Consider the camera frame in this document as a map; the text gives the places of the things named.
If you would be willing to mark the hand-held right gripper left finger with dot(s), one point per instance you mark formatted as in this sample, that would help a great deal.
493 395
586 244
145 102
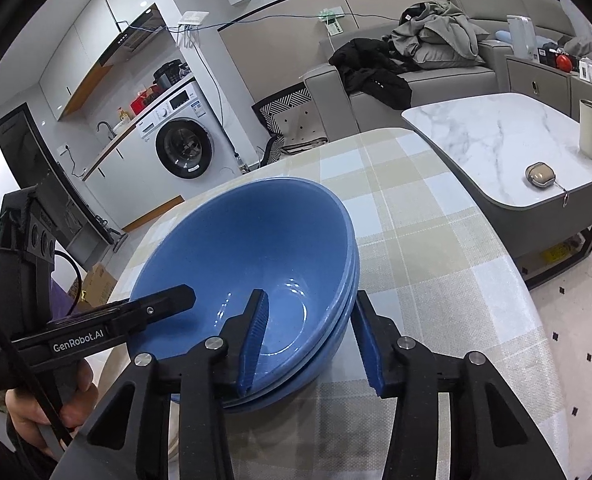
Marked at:
253 345

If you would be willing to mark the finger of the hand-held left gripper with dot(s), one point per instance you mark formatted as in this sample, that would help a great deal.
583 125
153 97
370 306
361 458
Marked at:
166 302

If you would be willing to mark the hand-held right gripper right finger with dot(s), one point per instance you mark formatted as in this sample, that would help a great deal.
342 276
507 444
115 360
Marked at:
371 355

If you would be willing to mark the person's left hand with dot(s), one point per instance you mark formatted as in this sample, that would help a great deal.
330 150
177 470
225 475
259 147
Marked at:
83 390

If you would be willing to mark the purple bag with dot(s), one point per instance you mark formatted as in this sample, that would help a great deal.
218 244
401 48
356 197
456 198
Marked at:
61 305

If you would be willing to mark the cardboard box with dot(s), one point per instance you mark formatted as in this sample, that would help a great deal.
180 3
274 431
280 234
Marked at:
98 285

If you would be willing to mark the checkered tablecloth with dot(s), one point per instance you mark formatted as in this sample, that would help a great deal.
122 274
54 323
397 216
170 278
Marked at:
426 260

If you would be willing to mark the white kitchen counter cabinet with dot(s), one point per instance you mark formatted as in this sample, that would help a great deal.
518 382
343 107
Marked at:
126 185

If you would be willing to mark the black framed glass door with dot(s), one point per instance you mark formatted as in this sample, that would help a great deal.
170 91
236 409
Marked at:
16 130

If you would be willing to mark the white washing machine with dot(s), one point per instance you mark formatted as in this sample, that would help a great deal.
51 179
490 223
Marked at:
186 145

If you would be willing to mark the kitchen faucet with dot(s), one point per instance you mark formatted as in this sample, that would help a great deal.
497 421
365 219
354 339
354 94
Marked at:
107 130

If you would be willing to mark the yellow bottle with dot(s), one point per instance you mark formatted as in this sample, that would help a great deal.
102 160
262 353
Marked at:
123 115

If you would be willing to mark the red box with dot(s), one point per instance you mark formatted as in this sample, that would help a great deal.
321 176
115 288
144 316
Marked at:
140 104

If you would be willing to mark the white upper cabinets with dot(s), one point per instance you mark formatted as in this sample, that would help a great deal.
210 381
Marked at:
86 50

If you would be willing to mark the black pressure cooker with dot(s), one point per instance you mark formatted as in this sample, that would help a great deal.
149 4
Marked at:
168 74

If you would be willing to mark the black patterned cushion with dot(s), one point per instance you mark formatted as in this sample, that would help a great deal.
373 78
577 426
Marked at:
281 102

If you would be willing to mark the beige earphone case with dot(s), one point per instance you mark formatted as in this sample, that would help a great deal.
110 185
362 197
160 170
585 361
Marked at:
538 174

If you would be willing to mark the marble coffee table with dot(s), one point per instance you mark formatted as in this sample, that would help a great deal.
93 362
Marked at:
476 130

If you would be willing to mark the range hood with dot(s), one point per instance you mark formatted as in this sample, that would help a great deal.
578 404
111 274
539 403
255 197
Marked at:
136 35

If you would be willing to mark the black jacket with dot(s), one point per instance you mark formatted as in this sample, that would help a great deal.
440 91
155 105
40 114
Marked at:
376 80

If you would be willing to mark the grey sofa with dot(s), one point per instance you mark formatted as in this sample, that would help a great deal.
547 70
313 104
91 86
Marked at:
451 80

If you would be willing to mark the beige tumbler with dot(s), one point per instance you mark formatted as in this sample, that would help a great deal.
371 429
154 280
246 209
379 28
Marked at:
591 130

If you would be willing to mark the grey side cabinet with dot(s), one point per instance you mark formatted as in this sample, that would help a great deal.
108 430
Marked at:
536 80

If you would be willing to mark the grey clothes pile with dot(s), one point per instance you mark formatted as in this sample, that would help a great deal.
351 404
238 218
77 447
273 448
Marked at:
441 40

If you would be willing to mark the red round item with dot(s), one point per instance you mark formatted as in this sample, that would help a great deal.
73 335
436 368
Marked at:
564 62

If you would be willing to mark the grey garment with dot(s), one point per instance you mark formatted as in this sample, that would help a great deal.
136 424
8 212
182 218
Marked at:
586 46

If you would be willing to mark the white wall socket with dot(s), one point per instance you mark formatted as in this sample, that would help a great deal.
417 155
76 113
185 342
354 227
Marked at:
332 22

